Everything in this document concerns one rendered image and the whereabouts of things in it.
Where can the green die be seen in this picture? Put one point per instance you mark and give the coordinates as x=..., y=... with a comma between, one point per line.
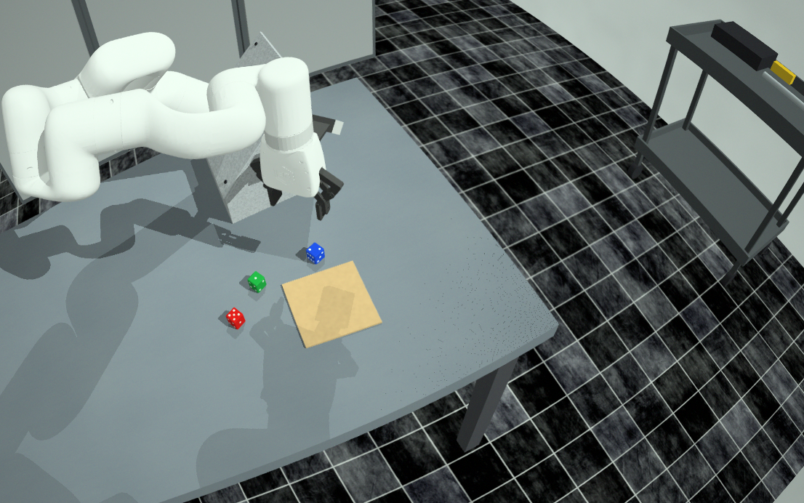
x=257, y=281

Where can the blue die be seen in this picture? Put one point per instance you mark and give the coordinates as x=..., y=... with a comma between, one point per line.
x=315, y=253

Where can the tan flat mat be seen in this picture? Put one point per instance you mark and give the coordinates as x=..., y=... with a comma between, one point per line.
x=330, y=304

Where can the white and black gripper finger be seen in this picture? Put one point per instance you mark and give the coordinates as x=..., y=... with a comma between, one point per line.
x=323, y=199
x=273, y=194

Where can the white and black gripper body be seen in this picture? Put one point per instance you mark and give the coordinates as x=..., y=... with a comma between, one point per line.
x=296, y=171

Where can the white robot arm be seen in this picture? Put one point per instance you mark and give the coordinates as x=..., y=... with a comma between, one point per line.
x=170, y=117

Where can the red die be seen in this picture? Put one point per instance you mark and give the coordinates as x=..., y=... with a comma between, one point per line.
x=235, y=318

